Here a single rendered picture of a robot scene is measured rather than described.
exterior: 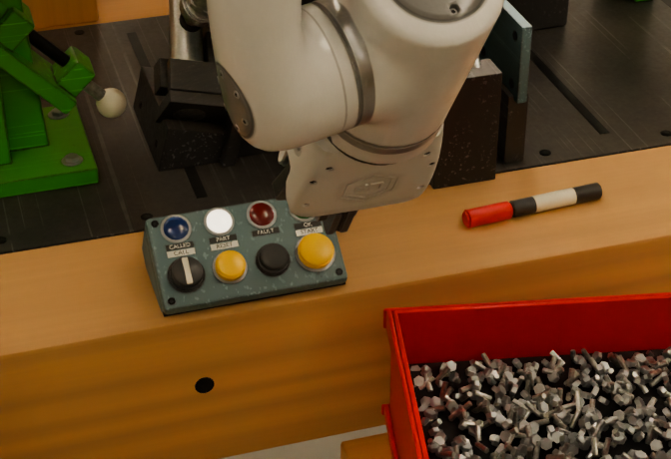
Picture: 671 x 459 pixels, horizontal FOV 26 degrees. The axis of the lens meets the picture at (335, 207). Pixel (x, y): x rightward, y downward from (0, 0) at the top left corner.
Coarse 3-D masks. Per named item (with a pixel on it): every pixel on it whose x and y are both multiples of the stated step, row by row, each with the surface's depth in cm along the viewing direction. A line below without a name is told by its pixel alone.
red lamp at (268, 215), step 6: (258, 204) 117; (264, 204) 117; (252, 210) 117; (258, 210) 117; (264, 210) 117; (270, 210) 117; (252, 216) 116; (258, 216) 116; (264, 216) 116; (270, 216) 117; (258, 222) 116; (264, 222) 116; (270, 222) 116
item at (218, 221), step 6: (216, 210) 116; (210, 216) 116; (216, 216) 116; (222, 216) 116; (228, 216) 116; (210, 222) 116; (216, 222) 116; (222, 222) 116; (228, 222) 116; (210, 228) 115; (216, 228) 115; (222, 228) 115; (228, 228) 116
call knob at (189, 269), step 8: (184, 256) 113; (176, 264) 113; (184, 264) 113; (192, 264) 113; (200, 264) 113; (176, 272) 112; (184, 272) 112; (192, 272) 113; (200, 272) 113; (176, 280) 112; (184, 280) 112; (192, 280) 112; (200, 280) 113; (184, 288) 113; (192, 288) 113
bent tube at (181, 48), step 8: (176, 0) 134; (176, 8) 133; (176, 16) 133; (176, 24) 133; (176, 32) 133; (184, 32) 132; (192, 32) 133; (200, 32) 133; (176, 40) 132; (184, 40) 132; (192, 40) 132; (200, 40) 133; (176, 48) 132; (184, 48) 132; (192, 48) 132; (200, 48) 133; (176, 56) 132; (184, 56) 132; (192, 56) 132; (200, 56) 132
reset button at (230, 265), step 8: (224, 256) 114; (232, 256) 114; (240, 256) 114; (216, 264) 114; (224, 264) 113; (232, 264) 113; (240, 264) 114; (224, 272) 113; (232, 272) 113; (240, 272) 113; (232, 280) 114
